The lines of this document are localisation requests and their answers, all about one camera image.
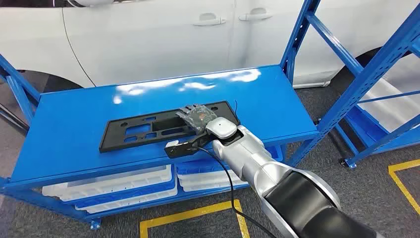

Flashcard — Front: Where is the black camera bracket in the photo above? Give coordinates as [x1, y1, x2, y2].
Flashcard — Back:
[163, 132, 214, 159]

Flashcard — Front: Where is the black plastic frame part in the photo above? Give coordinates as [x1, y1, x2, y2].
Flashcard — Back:
[99, 100, 241, 154]

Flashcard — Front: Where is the white car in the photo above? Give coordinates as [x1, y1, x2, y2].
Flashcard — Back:
[0, 0, 420, 89]

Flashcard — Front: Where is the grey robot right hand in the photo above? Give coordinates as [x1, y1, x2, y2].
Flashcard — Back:
[175, 104, 219, 134]

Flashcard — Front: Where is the large white plastic crate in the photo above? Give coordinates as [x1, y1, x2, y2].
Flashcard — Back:
[359, 52, 420, 134]

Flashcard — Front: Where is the blue metal shelf rack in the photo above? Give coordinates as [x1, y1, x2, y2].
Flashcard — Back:
[334, 43, 420, 170]
[0, 0, 420, 231]

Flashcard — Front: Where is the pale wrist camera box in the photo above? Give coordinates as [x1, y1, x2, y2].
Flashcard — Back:
[205, 117, 238, 140]

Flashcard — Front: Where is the black camera cable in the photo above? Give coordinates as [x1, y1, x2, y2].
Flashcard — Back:
[196, 146, 278, 238]

